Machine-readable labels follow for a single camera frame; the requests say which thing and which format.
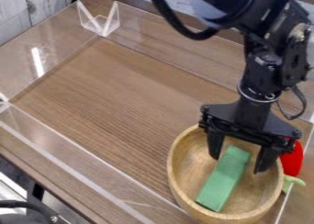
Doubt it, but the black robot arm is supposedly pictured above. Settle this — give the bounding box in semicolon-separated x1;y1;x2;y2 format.
190;0;312;173

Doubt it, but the clear acrylic corner bracket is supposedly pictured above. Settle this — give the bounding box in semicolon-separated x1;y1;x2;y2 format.
77;1;121;37

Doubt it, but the black cable under table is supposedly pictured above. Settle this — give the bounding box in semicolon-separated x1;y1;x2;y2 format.
0;199;59;224

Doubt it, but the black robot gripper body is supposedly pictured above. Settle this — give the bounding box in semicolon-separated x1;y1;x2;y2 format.
200;99;302;155

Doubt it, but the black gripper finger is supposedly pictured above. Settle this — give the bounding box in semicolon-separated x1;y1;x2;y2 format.
254;147;281;174
208;131;225;160

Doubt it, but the black metal table bracket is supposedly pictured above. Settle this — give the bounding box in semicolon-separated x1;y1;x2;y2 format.
27;182;70;224

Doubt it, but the red plush strawberry toy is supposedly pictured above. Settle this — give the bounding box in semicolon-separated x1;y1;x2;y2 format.
280;140;306;194

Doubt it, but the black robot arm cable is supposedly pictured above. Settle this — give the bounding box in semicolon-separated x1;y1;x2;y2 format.
142;0;232;41

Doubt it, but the brown wooden bowl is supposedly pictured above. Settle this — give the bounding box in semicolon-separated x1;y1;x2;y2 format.
167;125;284;224

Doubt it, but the green rectangular block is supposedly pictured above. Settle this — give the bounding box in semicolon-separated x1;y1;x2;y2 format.
196;145;250;212

